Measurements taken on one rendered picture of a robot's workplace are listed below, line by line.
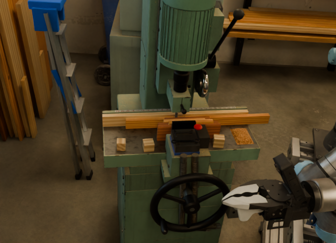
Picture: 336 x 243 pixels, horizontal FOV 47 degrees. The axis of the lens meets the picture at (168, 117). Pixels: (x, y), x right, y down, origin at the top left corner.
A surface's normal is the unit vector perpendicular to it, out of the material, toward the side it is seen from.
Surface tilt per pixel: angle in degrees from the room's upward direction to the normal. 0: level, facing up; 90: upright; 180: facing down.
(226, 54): 90
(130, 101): 0
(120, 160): 90
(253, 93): 0
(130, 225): 90
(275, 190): 7
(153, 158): 90
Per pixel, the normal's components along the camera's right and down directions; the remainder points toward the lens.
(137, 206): 0.15, 0.58
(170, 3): -0.73, 0.35
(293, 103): 0.07, -0.81
